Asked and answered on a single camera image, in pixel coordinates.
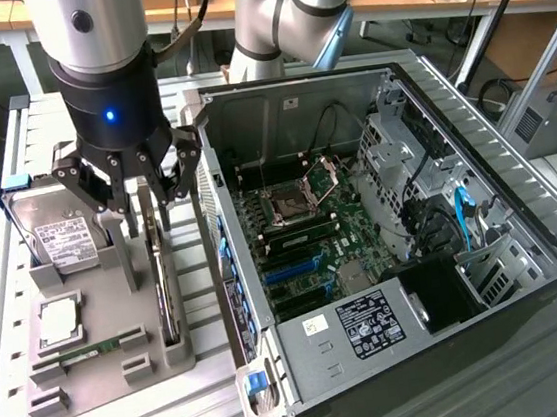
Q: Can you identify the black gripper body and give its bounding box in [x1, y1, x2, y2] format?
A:
[45, 39, 177, 170]

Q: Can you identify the Nvidia graphics card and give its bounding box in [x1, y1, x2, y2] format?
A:
[134, 173, 185, 349]

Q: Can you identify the open black PC case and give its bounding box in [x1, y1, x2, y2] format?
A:
[174, 41, 557, 417]

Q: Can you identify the silver hard disk drive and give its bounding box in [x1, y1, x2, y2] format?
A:
[4, 181, 104, 280]

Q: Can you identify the thin locking lever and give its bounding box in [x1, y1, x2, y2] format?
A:
[257, 154, 273, 196]

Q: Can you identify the CPU socket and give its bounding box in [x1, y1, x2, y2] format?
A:
[261, 183, 323, 232]

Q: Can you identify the black labelled RAM stick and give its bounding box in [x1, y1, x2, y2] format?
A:
[262, 225, 338, 255]

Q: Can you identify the metal socket cover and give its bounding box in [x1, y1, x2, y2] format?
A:
[297, 153, 354, 213]

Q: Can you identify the silver CPU chip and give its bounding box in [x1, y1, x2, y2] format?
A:
[35, 297, 84, 347]

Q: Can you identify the blue expansion slot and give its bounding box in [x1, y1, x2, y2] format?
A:
[259, 258, 319, 286]

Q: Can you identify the green RAM stick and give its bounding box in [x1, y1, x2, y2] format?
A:
[55, 338, 124, 366]

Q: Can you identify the green motherboard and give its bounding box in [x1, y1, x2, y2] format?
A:
[226, 148, 408, 330]

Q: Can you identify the perforated metal disk bay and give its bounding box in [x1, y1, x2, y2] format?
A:
[350, 102, 459, 210]

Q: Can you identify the grey parts rack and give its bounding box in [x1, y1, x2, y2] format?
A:
[0, 174, 203, 417]

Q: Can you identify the silver chipset heatsink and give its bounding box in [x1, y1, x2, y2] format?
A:
[337, 260, 374, 297]

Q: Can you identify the blue case latch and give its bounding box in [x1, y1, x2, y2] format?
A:
[243, 369, 270, 398]

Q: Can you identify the grey power supply unit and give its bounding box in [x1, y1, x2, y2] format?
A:
[261, 272, 444, 407]

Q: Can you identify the slanted metal disk bay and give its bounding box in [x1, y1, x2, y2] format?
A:
[450, 225, 557, 315]

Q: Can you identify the black stand pole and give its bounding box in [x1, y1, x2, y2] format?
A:
[444, 0, 557, 97]

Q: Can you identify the grey computer tower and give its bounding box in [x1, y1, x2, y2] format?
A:
[493, 80, 557, 164]

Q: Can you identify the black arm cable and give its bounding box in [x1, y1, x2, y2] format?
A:
[146, 0, 221, 66]

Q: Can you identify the thin black wire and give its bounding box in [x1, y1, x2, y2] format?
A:
[308, 99, 370, 160]

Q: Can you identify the black wire bundle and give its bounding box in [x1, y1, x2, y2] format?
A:
[392, 137, 466, 261]

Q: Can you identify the blue data wire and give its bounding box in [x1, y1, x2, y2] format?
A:
[453, 184, 477, 255]

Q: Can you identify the coiled black cable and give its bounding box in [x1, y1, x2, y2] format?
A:
[473, 74, 519, 121]

